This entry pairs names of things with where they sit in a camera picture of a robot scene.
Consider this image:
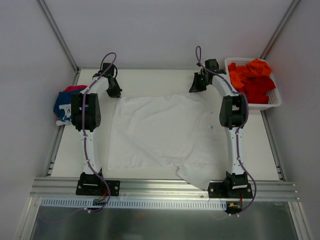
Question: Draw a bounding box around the white t-shirt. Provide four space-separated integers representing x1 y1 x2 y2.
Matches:
107 93 221 190

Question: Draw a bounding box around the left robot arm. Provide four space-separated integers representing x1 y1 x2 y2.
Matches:
71 63 122 197

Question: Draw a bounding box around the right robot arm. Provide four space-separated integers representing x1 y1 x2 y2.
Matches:
189 59 253 199

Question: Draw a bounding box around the orange t-shirt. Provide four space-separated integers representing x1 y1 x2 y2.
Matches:
227 58 272 90

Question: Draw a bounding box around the red t-shirt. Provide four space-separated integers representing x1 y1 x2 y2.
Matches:
231 76 276 104

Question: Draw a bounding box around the folded blue printed t-shirt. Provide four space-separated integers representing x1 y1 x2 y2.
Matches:
53 91 75 127

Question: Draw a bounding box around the white plastic basket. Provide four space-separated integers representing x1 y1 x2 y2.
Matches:
224 57 281 111

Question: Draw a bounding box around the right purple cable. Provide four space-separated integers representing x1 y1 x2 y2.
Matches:
194 45 257 217

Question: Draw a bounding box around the left aluminium frame post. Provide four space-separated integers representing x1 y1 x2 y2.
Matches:
36 0 80 73

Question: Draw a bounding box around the aluminium frame post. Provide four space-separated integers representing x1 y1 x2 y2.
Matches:
36 0 80 73
260 0 301 60

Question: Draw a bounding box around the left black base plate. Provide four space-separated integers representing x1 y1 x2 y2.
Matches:
75 172 121 197

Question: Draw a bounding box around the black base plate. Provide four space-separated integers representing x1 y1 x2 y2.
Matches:
75 172 121 197
208 182 253 199

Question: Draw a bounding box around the right aluminium frame post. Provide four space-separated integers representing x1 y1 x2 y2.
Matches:
260 0 301 60

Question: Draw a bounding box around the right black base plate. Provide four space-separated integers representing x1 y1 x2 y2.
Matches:
208 182 253 199

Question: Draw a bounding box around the aluminium mounting rail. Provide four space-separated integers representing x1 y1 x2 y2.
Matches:
30 176 301 202

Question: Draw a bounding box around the white slotted cable duct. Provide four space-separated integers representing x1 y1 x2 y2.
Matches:
40 197 227 211

